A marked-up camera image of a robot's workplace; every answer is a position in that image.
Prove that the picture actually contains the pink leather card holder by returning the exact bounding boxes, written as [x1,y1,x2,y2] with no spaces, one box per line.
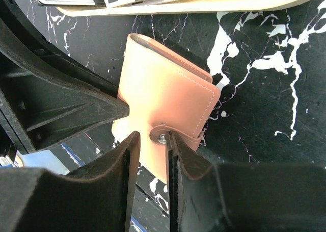
[112,33,221,183]

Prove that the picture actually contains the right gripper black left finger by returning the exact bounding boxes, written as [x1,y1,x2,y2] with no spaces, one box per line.
[1,132,140,231]

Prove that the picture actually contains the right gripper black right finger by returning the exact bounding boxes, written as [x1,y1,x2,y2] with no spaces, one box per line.
[166,132,325,231]

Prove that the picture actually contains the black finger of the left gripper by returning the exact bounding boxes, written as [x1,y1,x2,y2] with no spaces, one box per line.
[1,0,118,97]
[1,22,129,152]

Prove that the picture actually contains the beige wooden tray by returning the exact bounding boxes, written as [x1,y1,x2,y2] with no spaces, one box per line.
[57,0,310,17]

